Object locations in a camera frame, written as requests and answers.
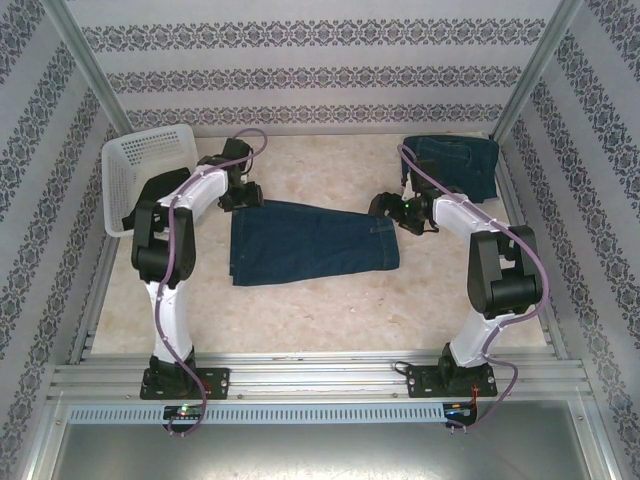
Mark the blue denim skirt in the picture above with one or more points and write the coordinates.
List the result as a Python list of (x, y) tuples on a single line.
[(310, 245), (460, 160)]

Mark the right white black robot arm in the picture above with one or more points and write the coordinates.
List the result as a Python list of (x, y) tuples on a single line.
[(505, 270)]

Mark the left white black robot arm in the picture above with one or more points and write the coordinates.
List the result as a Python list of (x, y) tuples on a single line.
[(165, 310)]

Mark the white perforated plastic basket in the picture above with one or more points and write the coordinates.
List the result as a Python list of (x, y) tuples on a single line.
[(150, 145)]

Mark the grey sheet metal panel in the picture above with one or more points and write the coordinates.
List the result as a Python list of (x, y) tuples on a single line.
[(320, 452)]

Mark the long aluminium base rail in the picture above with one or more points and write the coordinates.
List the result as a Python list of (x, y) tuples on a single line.
[(320, 372)]

